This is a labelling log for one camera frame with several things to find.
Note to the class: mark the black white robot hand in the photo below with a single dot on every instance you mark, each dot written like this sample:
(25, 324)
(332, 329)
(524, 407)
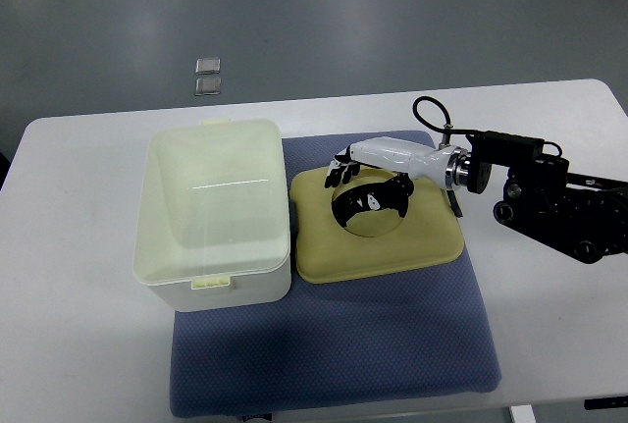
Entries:
(406, 160)

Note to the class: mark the yellow storage box lid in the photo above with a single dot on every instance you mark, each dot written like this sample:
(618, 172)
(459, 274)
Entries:
(373, 243)

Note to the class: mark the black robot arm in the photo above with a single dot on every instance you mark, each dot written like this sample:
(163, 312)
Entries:
(581, 216)

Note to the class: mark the white storage box base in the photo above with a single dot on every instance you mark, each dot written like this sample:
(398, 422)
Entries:
(213, 221)

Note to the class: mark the blue padded mat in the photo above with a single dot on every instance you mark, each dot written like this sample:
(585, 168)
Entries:
(421, 333)

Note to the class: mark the upper metal floor plate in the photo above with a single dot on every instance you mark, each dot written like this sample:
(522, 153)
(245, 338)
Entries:
(208, 66)

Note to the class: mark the black table control panel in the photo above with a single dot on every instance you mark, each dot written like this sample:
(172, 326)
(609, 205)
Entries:
(606, 403)

